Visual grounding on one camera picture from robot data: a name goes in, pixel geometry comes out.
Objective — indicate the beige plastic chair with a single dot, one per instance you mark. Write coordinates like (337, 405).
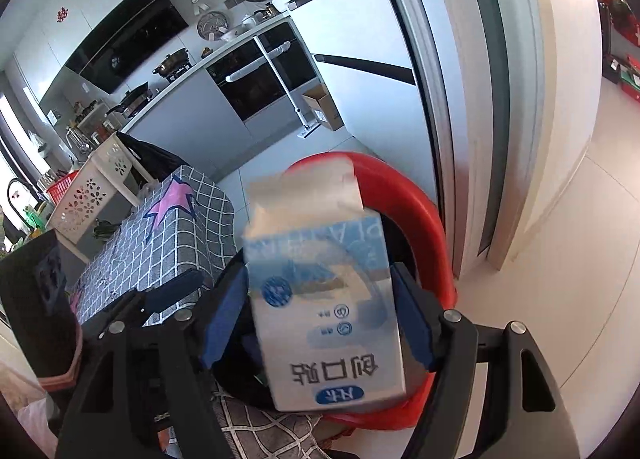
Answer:
(85, 199)

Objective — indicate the red plastic basket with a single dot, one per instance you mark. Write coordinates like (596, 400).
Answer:
(57, 189)

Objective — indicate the grey sliding door frame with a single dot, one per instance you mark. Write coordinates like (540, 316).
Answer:
(450, 89)

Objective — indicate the red paper decal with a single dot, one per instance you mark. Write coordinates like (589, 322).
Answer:
(62, 15)

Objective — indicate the red plastic stool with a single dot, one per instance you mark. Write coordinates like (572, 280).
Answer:
(425, 219)

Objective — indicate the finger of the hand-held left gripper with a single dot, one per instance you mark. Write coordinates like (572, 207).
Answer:
(175, 289)

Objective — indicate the grey checked tablecloth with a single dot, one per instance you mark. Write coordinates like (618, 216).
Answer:
(200, 234)

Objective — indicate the black wok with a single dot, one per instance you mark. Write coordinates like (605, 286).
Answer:
(132, 99)

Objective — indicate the white refrigerator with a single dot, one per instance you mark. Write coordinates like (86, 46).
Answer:
(360, 104)

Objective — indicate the black cooking pot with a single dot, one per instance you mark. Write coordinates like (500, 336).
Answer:
(172, 64)

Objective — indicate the black bag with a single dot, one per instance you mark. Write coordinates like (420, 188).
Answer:
(150, 159)

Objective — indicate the red boxes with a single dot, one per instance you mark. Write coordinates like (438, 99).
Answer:
(627, 79)

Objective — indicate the white kettle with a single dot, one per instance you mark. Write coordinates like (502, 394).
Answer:
(250, 19)

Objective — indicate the black range hood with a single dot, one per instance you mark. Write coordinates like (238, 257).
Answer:
(130, 44)

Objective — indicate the metal dish rack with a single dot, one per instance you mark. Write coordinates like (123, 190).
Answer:
(80, 136)

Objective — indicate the green vegetables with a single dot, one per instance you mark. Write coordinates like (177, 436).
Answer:
(102, 229)

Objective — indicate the black built-in oven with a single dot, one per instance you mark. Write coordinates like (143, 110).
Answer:
(250, 89)

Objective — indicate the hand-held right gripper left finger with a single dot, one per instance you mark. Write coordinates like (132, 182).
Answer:
(225, 319)

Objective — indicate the dark kitchen faucet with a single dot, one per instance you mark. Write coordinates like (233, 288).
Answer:
(15, 184)

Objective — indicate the grey kitchen counter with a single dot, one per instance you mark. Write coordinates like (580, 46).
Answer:
(200, 129)

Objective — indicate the blue and white carton box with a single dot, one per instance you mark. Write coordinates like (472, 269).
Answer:
(325, 314)

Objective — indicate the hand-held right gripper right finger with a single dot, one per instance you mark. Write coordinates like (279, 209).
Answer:
(415, 319)

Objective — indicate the silver round steamer plate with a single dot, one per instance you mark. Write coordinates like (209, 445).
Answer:
(212, 26)

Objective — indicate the cardboard box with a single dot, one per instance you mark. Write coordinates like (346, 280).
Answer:
(325, 111)

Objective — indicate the white mop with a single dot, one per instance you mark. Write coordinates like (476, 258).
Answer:
(282, 84)

